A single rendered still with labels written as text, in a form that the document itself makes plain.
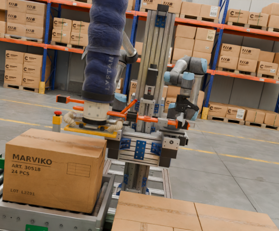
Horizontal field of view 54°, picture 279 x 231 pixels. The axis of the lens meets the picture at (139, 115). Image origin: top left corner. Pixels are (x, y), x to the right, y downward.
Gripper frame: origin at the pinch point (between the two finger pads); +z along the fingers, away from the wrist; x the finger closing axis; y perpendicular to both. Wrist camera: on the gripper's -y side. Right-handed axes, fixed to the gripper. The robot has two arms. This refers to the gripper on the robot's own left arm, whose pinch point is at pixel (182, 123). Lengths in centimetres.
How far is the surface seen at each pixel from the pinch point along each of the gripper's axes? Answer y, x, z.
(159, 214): 5, 8, 66
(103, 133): 52, 16, 11
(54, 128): 102, -47, 31
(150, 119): 22.8, 3.6, -0.4
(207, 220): -30, 5, 66
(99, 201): 49, 4, 66
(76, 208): 62, 21, 64
